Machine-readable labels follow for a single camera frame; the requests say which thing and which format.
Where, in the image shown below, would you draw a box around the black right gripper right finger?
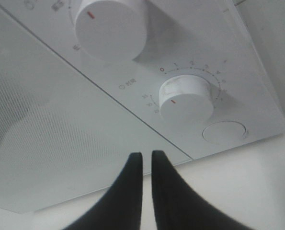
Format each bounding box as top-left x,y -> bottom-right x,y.
151,150 -> 249,230

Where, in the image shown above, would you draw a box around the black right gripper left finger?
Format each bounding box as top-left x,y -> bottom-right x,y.
65,152 -> 143,230

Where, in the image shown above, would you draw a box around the round white door button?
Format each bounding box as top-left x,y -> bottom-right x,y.
202,121 -> 246,145

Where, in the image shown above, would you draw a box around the white microwave door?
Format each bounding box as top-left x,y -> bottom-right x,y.
0,8 -> 189,213

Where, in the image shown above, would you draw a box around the white lower timer knob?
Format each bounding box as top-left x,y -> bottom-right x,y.
159,74 -> 214,122

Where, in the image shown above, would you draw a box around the white microwave oven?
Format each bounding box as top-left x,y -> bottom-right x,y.
0,0 -> 285,213

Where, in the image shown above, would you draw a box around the white upper power knob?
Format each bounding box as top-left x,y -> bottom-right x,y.
74,0 -> 148,62

